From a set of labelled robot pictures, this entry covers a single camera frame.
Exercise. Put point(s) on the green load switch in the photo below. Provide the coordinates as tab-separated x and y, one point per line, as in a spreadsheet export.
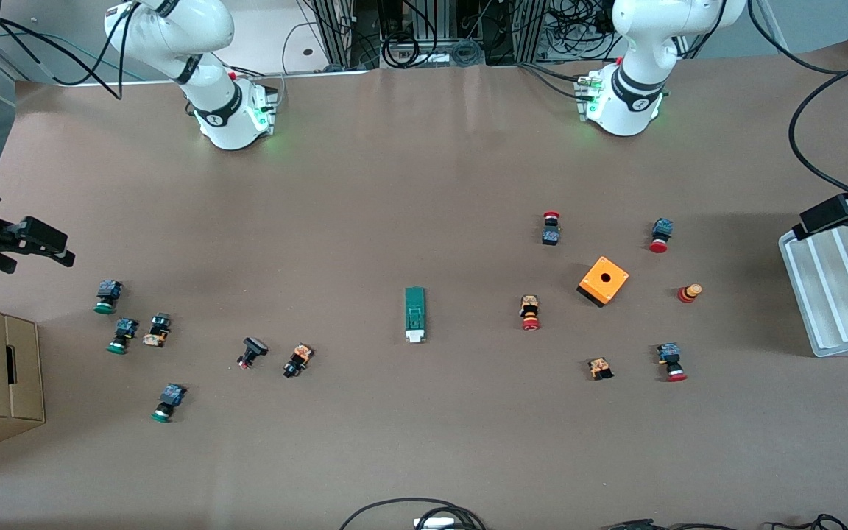
415	309

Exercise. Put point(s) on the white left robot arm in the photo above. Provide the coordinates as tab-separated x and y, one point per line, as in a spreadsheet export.
630	96

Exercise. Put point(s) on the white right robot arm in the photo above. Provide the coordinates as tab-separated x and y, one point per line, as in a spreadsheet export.
221	110

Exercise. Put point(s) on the green pushbutton blue contact block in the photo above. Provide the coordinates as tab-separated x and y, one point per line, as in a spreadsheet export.
109	291
171	397
124	330

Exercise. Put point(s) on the white grooved tray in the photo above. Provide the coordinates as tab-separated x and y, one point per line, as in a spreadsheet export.
836	294

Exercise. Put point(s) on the red yellow button head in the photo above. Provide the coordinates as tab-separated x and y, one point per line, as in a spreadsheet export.
687	294

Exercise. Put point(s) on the red pushbutton blue contact block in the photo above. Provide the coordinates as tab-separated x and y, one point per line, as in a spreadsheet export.
662	230
669	357

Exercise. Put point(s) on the black pushbutton red tip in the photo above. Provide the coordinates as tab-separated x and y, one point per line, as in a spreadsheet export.
253	347

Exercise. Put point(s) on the red pushbutton black contact block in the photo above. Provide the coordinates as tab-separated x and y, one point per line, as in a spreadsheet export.
550	235

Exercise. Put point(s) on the black selector orange contact block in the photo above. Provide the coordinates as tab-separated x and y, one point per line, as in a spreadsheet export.
299	358

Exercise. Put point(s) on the red mushroom button yellow block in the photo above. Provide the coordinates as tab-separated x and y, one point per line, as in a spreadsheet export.
529	305

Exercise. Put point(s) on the brown paper table cover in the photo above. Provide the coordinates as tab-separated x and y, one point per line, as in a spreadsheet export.
424	442

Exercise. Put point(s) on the orange button enclosure box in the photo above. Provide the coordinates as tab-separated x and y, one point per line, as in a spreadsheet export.
613	291

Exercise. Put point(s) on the aluminium frame rack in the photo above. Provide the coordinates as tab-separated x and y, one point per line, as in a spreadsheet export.
343	29

